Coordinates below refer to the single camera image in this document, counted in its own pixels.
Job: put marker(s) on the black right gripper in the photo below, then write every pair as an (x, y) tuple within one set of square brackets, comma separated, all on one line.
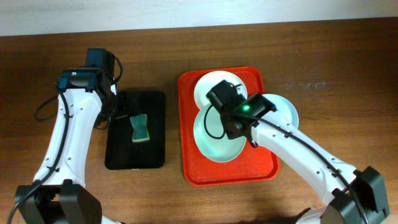
[(231, 133)]

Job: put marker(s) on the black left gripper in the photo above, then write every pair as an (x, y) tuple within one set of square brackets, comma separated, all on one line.
[(132, 104)]

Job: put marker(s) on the red tray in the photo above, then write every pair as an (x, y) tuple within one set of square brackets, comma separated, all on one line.
[(252, 164)]

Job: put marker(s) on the cream plate with green mark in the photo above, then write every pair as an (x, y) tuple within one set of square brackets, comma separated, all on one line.
[(209, 80)]

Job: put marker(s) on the yellow green sponge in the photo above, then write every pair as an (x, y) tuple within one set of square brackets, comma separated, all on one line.
[(139, 125)]

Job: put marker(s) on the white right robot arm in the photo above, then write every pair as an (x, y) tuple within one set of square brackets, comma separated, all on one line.
[(349, 195)]

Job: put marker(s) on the black tray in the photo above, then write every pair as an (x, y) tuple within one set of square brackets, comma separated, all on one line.
[(122, 153)]

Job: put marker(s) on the light blue plate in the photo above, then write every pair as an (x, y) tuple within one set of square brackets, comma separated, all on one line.
[(286, 107)]

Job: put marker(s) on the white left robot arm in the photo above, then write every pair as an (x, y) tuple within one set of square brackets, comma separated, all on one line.
[(86, 98)]

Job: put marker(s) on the light green plate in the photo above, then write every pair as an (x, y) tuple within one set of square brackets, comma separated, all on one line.
[(217, 150)]

